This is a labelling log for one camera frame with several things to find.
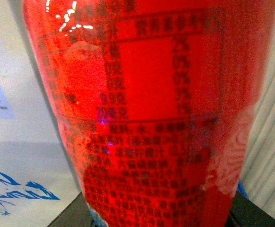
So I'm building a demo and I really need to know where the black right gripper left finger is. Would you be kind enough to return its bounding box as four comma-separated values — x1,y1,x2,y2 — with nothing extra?
48,192,93,227

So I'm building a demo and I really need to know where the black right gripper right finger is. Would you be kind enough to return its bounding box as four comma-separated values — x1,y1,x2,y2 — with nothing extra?
229,191,275,227

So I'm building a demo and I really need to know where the red label tea bottle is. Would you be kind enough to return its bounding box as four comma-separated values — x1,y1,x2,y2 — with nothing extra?
22,0,275,227

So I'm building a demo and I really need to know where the blue plastic crate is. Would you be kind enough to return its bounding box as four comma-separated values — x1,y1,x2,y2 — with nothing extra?
237,180,249,199

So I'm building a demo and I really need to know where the white blue chest freezer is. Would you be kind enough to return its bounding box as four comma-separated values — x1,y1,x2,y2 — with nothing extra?
0,0,79,227

